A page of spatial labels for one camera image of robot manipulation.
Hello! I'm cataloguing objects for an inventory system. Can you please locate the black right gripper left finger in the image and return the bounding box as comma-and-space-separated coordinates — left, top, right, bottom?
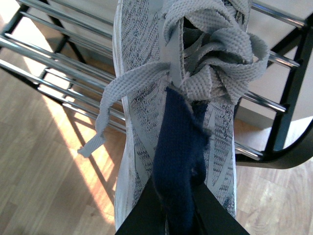
116, 179, 166, 235

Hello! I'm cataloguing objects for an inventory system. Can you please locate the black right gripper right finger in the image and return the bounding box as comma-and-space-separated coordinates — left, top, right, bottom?
193, 185, 248, 235

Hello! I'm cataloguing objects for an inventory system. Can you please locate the grey sneaker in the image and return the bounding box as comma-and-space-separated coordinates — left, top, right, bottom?
79, 0, 269, 235

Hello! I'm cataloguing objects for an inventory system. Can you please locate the black metal shoe rack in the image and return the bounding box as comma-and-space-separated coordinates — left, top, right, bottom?
0, 0, 313, 169

